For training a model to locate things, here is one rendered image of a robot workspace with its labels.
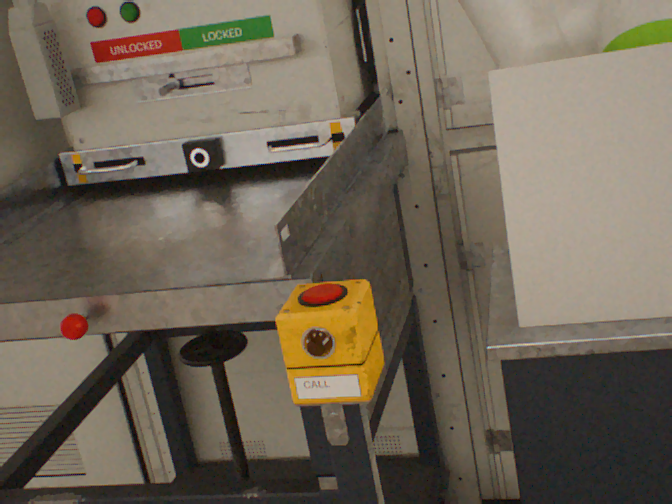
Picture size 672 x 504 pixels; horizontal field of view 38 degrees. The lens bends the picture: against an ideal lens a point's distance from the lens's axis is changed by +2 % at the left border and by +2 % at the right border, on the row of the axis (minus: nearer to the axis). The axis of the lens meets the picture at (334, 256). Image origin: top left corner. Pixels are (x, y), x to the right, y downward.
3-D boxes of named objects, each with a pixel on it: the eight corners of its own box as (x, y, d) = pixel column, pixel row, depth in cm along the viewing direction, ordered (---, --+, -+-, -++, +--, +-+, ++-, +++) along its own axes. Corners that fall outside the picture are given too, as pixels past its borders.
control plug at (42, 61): (61, 118, 157) (28, 6, 151) (34, 121, 159) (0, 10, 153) (84, 107, 164) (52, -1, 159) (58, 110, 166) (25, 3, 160)
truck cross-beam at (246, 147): (360, 152, 159) (353, 117, 157) (67, 186, 173) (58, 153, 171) (365, 144, 163) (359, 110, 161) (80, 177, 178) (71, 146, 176)
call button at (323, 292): (339, 312, 92) (336, 297, 91) (300, 315, 93) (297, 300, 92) (348, 295, 95) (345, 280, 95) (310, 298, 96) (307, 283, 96)
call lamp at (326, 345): (335, 364, 90) (329, 331, 89) (301, 366, 91) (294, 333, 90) (339, 357, 91) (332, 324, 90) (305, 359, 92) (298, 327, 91)
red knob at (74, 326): (84, 342, 120) (77, 318, 119) (60, 344, 121) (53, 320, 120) (100, 326, 124) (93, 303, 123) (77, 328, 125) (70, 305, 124)
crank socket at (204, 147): (219, 169, 163) (212, 141, 161) (186, 173, 164) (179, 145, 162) (224, 165, 165) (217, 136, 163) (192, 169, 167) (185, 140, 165)
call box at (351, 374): (371, 405, 92) (353, 309, 89) (292, 408, 95) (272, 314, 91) (386, 365, 100) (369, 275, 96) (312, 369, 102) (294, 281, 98)
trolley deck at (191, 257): (321, 318, 116) (312, 273, 114) (-120, 351, 133) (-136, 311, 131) (407, 161, 177) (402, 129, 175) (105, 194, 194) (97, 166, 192)
